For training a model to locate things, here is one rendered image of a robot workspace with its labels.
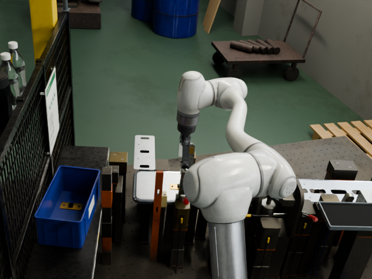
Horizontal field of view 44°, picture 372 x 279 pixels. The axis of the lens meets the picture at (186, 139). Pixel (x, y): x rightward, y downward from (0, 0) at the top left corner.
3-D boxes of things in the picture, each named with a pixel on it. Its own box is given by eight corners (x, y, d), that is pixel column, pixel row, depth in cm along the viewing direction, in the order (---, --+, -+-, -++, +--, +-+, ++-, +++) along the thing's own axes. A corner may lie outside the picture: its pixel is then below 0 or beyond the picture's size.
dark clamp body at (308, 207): (290, 262, 212) (310, 199, 191) (298, 283, 202) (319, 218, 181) (275, 262, 211) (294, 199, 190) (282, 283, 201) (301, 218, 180)
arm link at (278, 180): (274, 137, 140) (237, 141, 134) (311, 167, 126) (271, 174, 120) (265, 172, 146) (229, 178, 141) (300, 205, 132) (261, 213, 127)
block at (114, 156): (125, 210, 230) (127, 151, 211) (125, 221, 224) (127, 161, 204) (109, 210, 230) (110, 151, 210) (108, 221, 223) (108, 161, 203)
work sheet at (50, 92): (59, 128, 207) (55, 65, 190) (50, 157, 188) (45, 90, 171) (55, 128, 206) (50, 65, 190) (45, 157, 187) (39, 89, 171)
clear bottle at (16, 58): (29, 89, 175) (24, 40, 164) (25, 97, 170) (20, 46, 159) (11, 88, 175) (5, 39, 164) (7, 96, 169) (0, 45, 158)
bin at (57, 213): (101, 194, 189) (101, 169, 182) (82, 249, 163) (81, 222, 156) (61, 190, 189) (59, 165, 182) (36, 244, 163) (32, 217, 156)
